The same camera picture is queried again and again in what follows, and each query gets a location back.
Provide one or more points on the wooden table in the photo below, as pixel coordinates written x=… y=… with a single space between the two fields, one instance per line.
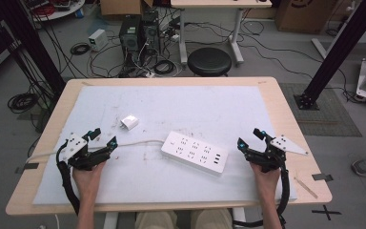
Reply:
x=286 y=108

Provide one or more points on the thin wooden stick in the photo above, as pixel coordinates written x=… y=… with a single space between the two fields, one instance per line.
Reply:
x=305 y=187

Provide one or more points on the person's right hand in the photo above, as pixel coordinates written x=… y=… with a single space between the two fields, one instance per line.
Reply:
x=266 y=181

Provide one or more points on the person's left hand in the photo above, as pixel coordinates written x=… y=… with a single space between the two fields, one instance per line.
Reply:
x=88 y=178

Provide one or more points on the round white table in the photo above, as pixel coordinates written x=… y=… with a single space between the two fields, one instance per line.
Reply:
x=57 y=11

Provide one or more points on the white table mat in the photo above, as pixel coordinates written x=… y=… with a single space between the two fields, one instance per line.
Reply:
x=178 y=108

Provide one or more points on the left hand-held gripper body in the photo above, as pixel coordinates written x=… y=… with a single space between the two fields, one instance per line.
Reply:
x=76 y=149

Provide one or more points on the large cardboard box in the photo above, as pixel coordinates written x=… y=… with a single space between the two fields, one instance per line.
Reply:
x=305 y=16

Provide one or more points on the white power supply box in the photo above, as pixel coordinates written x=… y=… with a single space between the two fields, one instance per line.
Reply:
x=97 y=39

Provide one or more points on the black tape piece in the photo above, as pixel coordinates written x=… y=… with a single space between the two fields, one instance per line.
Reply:
x=322 y=177
x=31 y=165

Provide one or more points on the white charger adapter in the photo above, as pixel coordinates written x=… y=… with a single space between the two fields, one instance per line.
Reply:
x=129 y=122

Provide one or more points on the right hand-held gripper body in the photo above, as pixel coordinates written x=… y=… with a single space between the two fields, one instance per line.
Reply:
x=271 y=152

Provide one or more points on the person's left leg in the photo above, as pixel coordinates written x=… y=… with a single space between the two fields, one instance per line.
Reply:
x=155 y=221

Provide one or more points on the black metal post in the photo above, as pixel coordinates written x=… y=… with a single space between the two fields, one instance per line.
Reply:
x=340 y=51
x=28 y=38

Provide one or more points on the person's right leg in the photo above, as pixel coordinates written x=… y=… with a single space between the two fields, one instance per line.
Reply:
x=211 y=219

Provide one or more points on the black computer tower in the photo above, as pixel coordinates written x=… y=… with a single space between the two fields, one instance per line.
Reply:
x=130 y=33
x=151 y=31

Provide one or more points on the person's leg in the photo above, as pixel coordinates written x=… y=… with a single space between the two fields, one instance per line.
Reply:
x=211 y=219
x=155 y=221

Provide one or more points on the black round stool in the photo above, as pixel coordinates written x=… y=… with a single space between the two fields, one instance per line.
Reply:
x=209 y=61

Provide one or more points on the white desk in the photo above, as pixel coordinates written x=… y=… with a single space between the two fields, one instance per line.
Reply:
x=219 y=4

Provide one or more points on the white power strip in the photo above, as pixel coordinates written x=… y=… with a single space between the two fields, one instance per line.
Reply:
x=194 y=152

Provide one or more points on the grey floor mat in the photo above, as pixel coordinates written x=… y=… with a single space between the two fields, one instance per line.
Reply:
x=330 y=117

